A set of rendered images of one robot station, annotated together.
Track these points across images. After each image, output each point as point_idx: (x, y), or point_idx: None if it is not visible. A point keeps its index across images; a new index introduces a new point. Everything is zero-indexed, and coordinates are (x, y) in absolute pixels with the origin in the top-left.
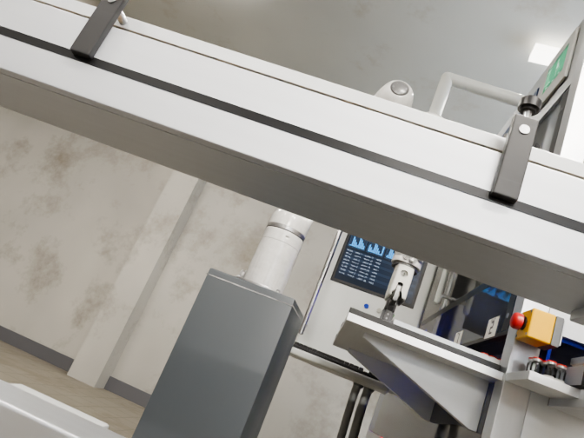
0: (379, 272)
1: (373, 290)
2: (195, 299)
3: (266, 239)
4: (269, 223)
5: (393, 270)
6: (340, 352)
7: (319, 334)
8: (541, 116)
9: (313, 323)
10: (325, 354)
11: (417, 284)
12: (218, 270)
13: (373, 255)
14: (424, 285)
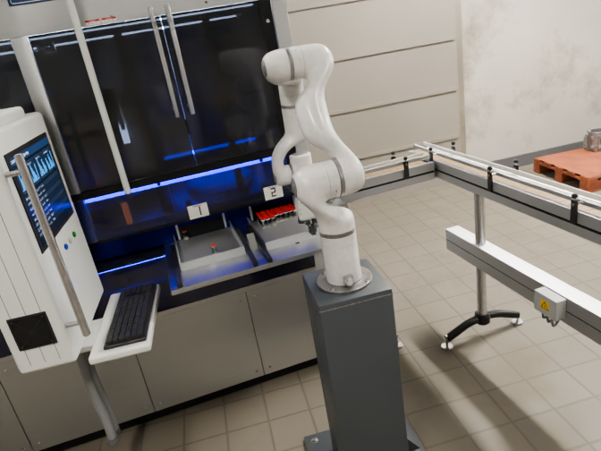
0: (49, 199)
1: (59, 225)
2: (393, 312)
3: (356, 242)
4: (352, 231)
5: (51, 187)
6: (84, 310)
7: (72, 318)
8: (219, 3)
9: (66, 315)
10: (146, 313)
11: (63, 184)
12: (388, 285)
13: (37, 183)
14: (63, 181)
